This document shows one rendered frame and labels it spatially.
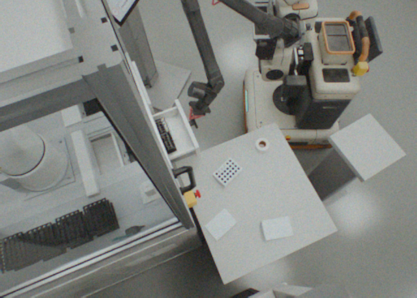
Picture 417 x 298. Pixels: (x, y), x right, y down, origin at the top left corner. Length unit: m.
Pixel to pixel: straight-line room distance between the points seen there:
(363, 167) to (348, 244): 0.83
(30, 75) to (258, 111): 2.00
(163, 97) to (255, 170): 1.31
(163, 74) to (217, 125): 0.68
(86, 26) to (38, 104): 0.09
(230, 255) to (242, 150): 0.52
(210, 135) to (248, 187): 1.02
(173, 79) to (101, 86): 2.39
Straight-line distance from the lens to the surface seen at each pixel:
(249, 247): 1.47
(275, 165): 1.57
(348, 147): 1.72
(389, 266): 2.51
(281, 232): 1.45
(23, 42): 0.40
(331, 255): 2.36
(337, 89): 1.83
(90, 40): 0.34
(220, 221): 1.46
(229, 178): 1.49
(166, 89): 2.66
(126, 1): 1.92
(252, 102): 2.28
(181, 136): 1.53
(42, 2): 0.44
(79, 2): 0.39
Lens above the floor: 2.22
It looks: 66 degrees down
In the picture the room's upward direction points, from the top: 2 degrees counter-clockwise
